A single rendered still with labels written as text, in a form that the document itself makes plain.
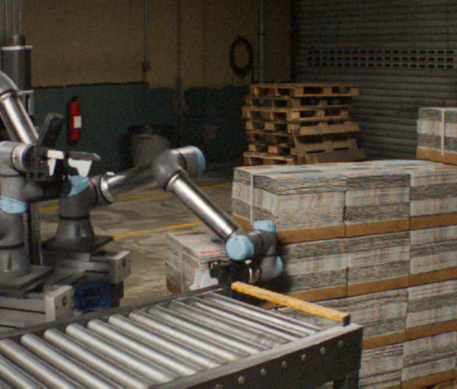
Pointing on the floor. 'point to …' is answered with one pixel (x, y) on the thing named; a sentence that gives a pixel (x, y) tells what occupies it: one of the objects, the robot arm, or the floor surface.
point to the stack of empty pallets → (302, 99)
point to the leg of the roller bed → (347, 382)
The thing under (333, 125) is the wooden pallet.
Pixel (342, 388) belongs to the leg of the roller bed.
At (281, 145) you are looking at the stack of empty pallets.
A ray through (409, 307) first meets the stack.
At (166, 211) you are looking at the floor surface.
